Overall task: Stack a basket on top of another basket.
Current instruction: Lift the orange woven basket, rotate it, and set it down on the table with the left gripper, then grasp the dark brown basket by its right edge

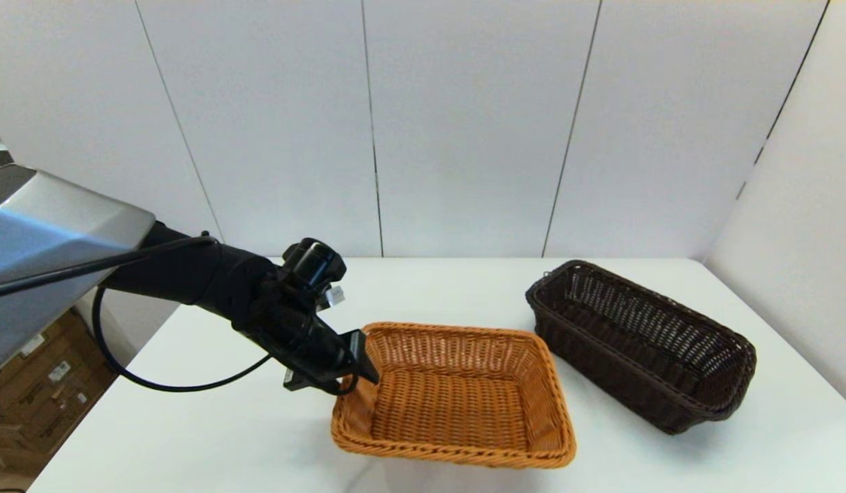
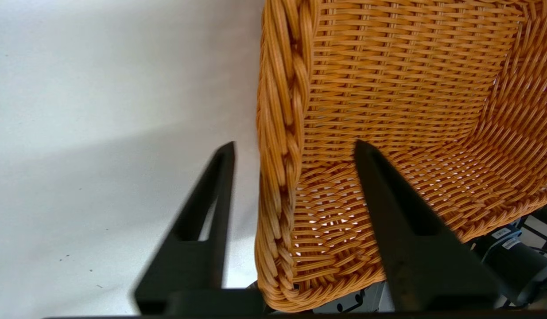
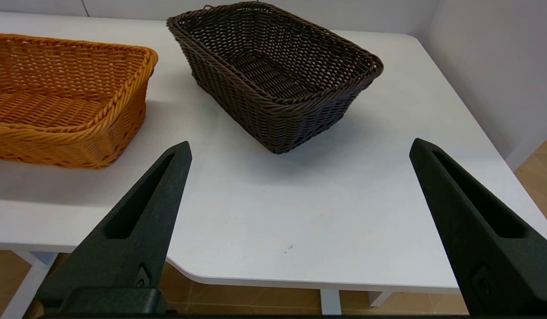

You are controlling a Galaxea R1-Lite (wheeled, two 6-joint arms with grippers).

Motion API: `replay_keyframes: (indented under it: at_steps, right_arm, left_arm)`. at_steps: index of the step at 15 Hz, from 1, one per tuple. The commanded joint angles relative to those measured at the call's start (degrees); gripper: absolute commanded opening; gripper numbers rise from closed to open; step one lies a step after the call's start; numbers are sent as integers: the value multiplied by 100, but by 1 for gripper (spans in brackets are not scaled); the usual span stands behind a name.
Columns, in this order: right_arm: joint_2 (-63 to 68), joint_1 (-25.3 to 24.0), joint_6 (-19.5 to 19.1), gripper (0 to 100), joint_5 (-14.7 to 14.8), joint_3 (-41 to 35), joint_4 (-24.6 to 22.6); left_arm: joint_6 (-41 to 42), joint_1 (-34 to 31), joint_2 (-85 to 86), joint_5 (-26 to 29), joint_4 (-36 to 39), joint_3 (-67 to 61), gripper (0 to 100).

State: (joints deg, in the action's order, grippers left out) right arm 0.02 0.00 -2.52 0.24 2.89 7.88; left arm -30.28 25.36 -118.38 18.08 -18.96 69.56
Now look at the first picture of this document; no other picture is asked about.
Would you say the orange wicker basket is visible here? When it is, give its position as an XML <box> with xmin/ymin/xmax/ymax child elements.
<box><xmin>330</xmin><ymin>322</ymin><xmax>577</xmax><ymax>470</ymax></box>

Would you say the dark brown wicker basket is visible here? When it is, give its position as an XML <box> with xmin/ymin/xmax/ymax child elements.
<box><xmin>525</xmin><ymin>260</ymin><xmax>757</xmax><ymax>435</ymax></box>

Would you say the brown cardboard box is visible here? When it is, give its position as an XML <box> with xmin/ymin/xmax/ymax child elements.
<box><xmin>0</xmin><ymin>363</ymin><xmax>119</xmax><ymax>456</ymax></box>
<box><xmin>0</xmin><ymin>329</ymin><xmax>101</xmax><ymax>401</ymax></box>
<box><xmin>5</xmin><ymin>312</ymin><xmax>77</xmax><ymax>364</ymax></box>
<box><xmin>0</xmin><ymin>418</ymin><xmax>53</xmax><ymax>473</ymax></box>

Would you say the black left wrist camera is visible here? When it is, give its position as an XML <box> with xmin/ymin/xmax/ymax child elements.
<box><xmin>281</xmin><ymin>238</ymin><xmax>347</xmax><ymax>294</ymax></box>

